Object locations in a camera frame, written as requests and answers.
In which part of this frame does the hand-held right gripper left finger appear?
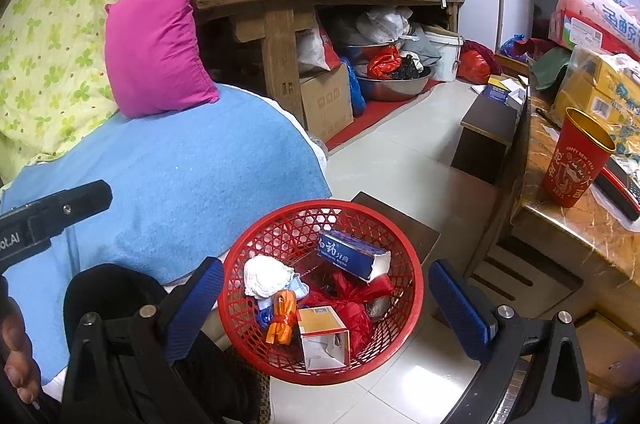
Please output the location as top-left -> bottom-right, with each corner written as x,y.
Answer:
60,257 -> 226,424

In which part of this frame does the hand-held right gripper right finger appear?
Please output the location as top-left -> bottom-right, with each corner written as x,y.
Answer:
427,258 -> 594,424

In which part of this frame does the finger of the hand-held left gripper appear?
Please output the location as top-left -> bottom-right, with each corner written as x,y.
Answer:
29,179 -> 113,239

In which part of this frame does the black plastic bag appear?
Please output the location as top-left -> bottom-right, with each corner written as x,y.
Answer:
367,297 -> 393,320

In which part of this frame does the white and blue cloth bundle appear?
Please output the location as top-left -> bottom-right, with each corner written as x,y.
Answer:
243,255 -> 296,298

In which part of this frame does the orange candy wrapper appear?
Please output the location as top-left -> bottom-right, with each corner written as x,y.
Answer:
266,290 -> 297,346

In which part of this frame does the red ribbon bow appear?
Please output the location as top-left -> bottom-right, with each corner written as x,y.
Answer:
305,271 -> 396,352

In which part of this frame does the blue toothpaste box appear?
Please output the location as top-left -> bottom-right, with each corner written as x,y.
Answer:
317,230 -> 392,282

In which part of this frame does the red plastic basket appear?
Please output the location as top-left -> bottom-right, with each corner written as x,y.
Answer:
218,199 -> 425,386

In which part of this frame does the orange medicine box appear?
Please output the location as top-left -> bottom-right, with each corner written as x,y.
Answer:
297,305 -> 351,372

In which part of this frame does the person's left hand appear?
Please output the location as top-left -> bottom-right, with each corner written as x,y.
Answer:
0,297 -> 43,405

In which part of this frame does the black clothing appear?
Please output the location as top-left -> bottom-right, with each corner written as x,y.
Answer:
62,263 -> 273,424

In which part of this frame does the dark brown stool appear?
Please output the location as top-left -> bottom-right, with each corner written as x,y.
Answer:
451,94 -> 518,185
350,191 -> 441,265

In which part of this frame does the blue blanket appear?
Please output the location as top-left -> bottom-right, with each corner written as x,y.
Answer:
0,84 -> 331,385

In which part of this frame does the marble top cabinet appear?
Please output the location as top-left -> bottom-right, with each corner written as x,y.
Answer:
465,89 -> 640,400

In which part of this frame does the green clover quilt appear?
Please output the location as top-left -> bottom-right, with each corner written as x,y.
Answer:
0,0 -> 228,175

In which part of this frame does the pink pillow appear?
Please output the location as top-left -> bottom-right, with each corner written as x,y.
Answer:
105,0 -> 221,119

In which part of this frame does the red paper cup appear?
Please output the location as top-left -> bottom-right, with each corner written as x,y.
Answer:
540,107 -> 617,208

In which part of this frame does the black red device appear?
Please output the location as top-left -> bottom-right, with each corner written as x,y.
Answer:
595,154 -> 640,222

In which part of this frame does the red floor mat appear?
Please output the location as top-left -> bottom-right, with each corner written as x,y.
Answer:
325,79 -> 446,152

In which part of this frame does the dark blue box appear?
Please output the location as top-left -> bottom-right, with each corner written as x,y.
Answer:
482,74 -> 526,105

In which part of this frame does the metal basin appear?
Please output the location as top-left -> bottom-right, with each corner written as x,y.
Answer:
350,44 -> 437,102

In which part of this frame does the blue plastic bag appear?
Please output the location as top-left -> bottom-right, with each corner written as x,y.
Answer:
342,59 -> 367,115

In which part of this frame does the brown cardboard box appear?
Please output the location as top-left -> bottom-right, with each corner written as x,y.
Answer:
299,63 -> 355,142

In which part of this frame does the crumpled black bag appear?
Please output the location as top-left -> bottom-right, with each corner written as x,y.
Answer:
392,54 -> 425,81

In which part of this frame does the white bucket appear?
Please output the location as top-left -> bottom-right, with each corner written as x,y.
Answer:
422,30 -> 465,82

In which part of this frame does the orange-red plastic bag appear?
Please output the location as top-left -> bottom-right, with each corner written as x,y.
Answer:
367,46 -> 402,80

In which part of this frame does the green cloth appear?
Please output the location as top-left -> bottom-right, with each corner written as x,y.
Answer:
530,47 -> 571,91

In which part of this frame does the yellow tissue pack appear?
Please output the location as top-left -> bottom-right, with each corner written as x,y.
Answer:
552,47 -> 640,155

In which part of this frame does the wooden bench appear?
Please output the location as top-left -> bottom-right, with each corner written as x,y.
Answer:
192,0 -> 466,130

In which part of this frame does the white red sack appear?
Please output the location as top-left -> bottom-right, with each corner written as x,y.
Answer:
296,17 -> 343,75

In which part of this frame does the white plastic bag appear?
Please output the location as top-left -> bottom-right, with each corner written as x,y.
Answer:
355,7 -> 413,44

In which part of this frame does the pink white plastic pack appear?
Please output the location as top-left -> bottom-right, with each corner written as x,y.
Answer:
549,0 -> 640,55

